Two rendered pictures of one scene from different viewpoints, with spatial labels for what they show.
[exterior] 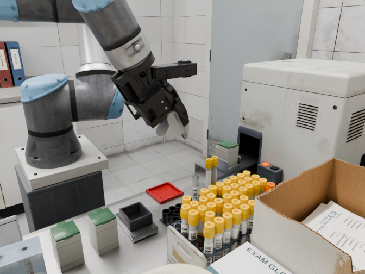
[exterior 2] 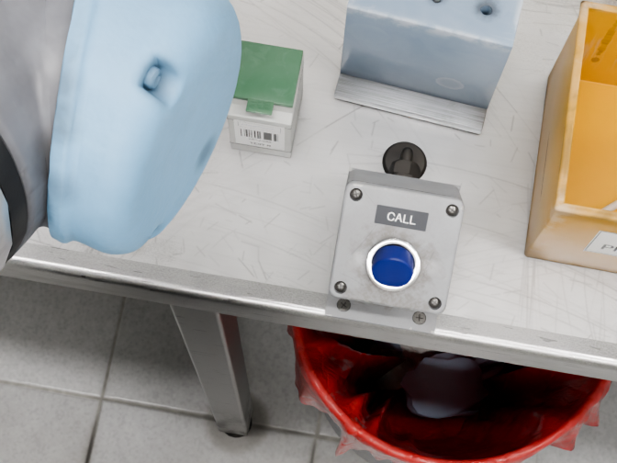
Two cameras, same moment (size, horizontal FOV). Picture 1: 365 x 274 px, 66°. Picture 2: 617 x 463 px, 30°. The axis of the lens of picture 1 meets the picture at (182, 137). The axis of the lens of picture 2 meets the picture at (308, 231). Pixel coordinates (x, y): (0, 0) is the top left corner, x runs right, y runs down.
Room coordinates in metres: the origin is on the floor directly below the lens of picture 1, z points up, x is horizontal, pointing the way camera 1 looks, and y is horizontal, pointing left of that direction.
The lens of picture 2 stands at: (0.59, 0.43, 1.58)
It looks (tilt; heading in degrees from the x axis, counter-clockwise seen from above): 72 degrees down; 223
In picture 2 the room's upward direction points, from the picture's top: 4 degrees clockwise
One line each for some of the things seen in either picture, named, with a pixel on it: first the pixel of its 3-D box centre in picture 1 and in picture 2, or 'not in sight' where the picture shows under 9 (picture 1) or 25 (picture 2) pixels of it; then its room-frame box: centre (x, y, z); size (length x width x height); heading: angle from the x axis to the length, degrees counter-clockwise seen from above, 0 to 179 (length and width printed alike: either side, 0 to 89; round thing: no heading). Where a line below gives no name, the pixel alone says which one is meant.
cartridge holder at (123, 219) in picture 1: (135, 218); not in sight; (0.49, 0.10, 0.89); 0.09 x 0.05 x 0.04; 35
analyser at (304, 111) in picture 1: (308, 120); not in sight; (0.74, -0.34, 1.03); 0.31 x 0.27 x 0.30; 127
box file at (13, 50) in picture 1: (14, 63); not in sight; (2.18, 1.26, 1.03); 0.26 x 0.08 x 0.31; 36
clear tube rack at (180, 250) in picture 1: (228, 232); not in sight; (0.42, -0.08, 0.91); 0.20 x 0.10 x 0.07; 127
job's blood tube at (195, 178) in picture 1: (195, 198); not in sight; (0.51, -0.03, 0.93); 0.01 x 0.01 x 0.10
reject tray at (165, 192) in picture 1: (164, 192); not in sight; (0.61, 0.04, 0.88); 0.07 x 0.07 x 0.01; 37
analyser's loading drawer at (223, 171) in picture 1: (231, 162); not in sight; (0.70, -0.13, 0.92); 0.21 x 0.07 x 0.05; 127
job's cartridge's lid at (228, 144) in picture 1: (227, 144); not in sight; (0.68, -0.12, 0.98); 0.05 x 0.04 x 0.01; 37
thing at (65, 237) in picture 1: (67, 244); (266, 100); (0.39, 0.20, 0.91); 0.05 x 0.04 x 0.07; 37
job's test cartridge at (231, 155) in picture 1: (226, 155); not in sight; (0.68, -0.12, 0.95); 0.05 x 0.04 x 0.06; 37
